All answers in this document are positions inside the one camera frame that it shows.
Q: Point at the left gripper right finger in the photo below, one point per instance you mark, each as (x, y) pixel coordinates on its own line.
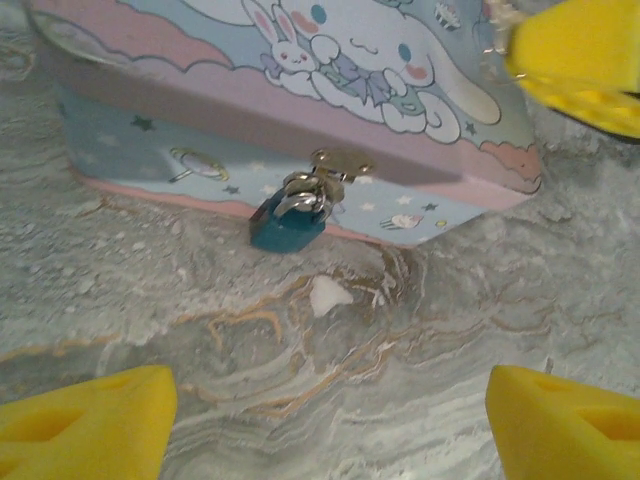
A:
(565, 435)

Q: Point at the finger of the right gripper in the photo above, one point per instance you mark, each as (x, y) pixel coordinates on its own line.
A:
(590, 107)
(580, 45)

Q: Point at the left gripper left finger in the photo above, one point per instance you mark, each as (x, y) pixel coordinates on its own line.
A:
(75, 430)

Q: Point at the small blue padlock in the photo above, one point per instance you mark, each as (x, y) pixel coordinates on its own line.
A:
(287, 230)

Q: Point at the silver box hasp latch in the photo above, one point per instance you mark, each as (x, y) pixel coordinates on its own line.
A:
(342, 162)

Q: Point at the pastel cartoon bunny tin box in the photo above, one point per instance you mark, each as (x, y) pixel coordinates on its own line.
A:
(210, 85)

